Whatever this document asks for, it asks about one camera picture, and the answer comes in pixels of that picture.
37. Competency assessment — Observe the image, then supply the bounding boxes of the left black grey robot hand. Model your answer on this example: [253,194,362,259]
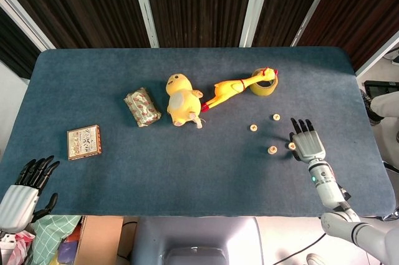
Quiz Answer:
[0,155,60,233]

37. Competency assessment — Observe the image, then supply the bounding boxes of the right black grey robot hand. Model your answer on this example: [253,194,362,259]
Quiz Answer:
[288,117,327,163]

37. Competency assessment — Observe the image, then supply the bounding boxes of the green grid pattern cloth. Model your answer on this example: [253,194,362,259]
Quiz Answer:
[31,214,82,265]

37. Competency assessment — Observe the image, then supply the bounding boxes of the pink plastic bag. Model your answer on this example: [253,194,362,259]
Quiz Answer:
[5,232,36,265]

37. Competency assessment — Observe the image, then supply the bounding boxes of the purple package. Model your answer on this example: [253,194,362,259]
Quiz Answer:
[58,239,79,261]

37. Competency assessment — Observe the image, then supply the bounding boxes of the black shoe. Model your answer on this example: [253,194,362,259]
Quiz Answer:
[360,89,383,126]

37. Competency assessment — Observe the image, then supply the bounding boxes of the yellow tape roll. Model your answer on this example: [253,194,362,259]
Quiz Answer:
[251,68,279,97]

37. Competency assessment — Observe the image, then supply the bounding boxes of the brown printed card box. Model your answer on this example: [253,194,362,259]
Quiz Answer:
[66,124,103,161]

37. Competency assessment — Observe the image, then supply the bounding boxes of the person leg white trousers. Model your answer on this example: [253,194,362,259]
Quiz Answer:
[372,92,399,119]

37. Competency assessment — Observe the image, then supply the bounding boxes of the brown cardboard box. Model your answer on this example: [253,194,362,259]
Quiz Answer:
[74,214,125,265]

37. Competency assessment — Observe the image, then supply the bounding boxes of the black monitor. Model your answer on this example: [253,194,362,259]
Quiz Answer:
[363,80,399,94]

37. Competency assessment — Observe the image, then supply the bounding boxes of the yellow rubber chicken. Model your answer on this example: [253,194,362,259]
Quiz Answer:
[201,67,279,113]

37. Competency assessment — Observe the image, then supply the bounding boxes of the blue table cloth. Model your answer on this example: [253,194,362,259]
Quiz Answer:
[0,47,396,218]

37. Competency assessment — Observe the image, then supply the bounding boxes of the yellow plush toy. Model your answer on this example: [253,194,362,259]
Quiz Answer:
[165,73,205,129]

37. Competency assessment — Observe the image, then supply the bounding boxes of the grey robot torso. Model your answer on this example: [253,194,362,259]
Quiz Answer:
[130,216,263,265]

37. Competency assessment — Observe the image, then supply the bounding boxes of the foil wrapped snack packet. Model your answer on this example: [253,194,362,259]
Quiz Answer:
[123,87,162,128]

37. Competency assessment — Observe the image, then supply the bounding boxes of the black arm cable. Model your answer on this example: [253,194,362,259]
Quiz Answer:
[274,233,325,263]

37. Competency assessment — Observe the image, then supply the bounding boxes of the metal table bracket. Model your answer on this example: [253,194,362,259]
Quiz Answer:
[382,207,399,221]

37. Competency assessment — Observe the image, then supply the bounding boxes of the white metal partition post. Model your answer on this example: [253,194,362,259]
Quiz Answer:
[0,0,57,52]
[129,0,160,49]
[291,0,340,47]
[355,42,399,77]
[239,0,274,49]

